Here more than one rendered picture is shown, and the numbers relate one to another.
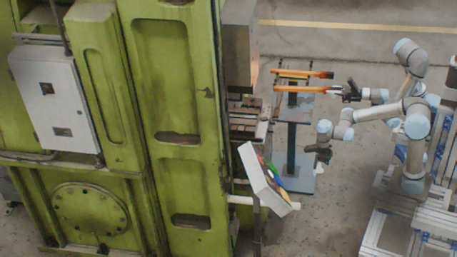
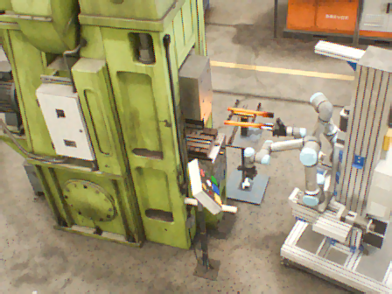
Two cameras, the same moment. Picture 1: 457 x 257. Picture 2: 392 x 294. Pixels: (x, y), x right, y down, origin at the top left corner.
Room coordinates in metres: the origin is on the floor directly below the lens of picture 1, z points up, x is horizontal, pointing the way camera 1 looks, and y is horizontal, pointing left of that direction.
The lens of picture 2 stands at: (-0.66, -0.52, 3.90)
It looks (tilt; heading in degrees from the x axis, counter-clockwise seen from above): 42 degrees down; 8
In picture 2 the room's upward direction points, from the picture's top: 6 degrees counter-clockwise
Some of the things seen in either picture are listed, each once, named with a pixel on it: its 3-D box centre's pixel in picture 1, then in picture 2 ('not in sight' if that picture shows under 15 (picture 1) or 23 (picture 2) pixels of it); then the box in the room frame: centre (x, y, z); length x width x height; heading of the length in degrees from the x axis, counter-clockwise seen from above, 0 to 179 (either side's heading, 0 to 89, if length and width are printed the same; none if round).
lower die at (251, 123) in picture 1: (224, 120); (186, 143); (2.62, 0.02, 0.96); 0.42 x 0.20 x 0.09; 76
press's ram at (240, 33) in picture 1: (218, 35); (182, 82); (2.66, 0.01, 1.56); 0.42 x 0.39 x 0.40; 76
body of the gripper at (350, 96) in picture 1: (351, 93); (279, 130); (2.60, -0.76, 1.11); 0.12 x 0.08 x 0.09; 76
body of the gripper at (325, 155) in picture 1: (323, 151); (250, 171); (2.16, -0.51, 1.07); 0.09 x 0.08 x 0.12; 62
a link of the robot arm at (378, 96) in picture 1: (378, 95); (299, 132); (2.56, -0.91, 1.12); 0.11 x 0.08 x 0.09; 76
